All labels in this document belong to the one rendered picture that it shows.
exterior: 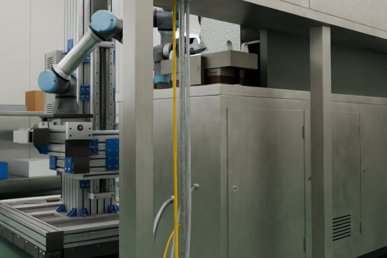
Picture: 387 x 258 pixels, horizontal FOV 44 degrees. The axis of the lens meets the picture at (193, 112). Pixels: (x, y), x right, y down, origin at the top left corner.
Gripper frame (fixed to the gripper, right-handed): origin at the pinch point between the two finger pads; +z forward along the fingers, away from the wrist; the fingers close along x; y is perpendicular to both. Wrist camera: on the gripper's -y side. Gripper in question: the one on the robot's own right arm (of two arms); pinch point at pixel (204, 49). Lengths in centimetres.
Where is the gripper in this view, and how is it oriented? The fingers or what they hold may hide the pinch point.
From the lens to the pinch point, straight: 218.8
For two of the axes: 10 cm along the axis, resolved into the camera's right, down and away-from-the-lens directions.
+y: -0.1, -10.0, 0.3
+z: 6.9, -0.2, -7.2
